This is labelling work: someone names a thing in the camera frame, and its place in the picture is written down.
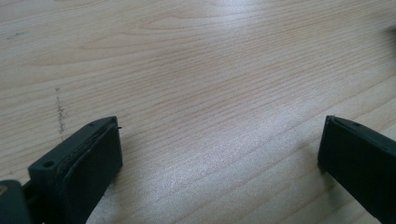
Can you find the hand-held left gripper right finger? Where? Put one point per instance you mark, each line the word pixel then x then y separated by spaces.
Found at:
pixel 361 158

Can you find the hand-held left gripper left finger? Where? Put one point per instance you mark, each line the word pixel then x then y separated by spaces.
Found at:
pixel 77 168

